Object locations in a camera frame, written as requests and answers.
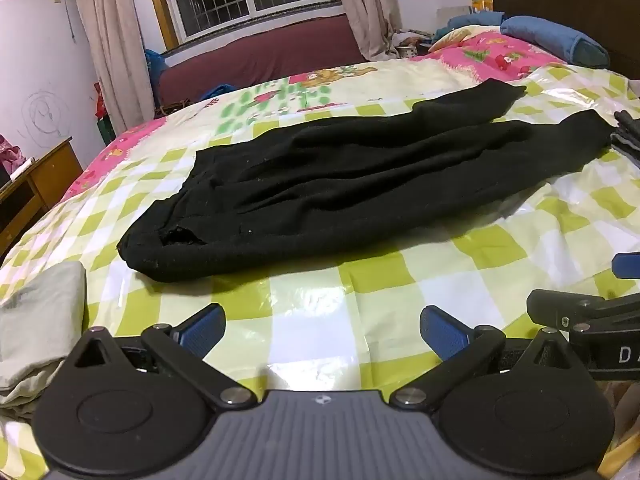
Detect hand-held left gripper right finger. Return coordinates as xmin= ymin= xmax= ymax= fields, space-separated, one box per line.
xmin=390 ymin=305 xmax=576 ymax=408

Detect blue crumpled cloth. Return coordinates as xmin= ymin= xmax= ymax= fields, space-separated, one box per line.
xmin=200 ymin=82 xmax=238 ymax=103

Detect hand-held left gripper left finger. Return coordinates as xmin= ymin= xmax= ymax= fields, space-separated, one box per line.
xmin=64 ymin=303 xmax=258 ymax=408

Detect pale grey folded cloth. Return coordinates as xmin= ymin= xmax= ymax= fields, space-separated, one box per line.
xmin=0 ymin=260 xmax=88 ymax=418

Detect red and green bag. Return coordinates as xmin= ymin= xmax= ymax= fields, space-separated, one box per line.
xmin=94 ymin=82 xmax=117 ymax=143

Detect stack of dark clothes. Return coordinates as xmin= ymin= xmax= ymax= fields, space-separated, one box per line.
xmin=611 ymin=109 xmax=640 ymax=163

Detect black pants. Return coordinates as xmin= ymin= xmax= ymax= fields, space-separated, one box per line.
xmin=116 ymin=80 xmax=617 ymax=283

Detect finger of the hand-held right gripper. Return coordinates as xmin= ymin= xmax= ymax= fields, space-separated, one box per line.
xmin=527 ymin=289 xmax=640 ymax=333
xmin=612 ymin=254 xmax=640 ymax=278

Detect blue folded blanket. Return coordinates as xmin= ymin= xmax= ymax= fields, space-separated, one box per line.
xmin=432 ymin=11 xmax=503 ymax=41

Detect cream printed pillow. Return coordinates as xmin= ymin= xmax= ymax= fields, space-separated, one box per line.
xmin=429 ymin=27 xmax=473 ymax=53

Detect blue bag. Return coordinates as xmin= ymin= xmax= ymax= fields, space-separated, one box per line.
xmin=144 ymin=49 xmax=168 ymax=88

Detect blue pillow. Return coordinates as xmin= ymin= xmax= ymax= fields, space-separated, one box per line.
xmin=500 ymin=15 xmax=611 ymax=66

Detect pink patterned cloth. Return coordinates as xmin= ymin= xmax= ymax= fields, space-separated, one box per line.
xmin=0 ymin=134 xmax=28 ymax=173

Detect wooden desk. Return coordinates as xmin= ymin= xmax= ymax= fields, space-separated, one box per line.
xmin=0 ymin=137 xmax=83 ymax=256

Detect beige curtain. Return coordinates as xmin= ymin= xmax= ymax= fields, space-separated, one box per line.
xmin=327 ymin=0 xmax=403 ymax=61
xmin=67 ymin=0 xmax=156 ymax=136

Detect maroon sofa bench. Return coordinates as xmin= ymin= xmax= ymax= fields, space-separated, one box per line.
xmin=157 ymin=14 xmax=366 ymax=106

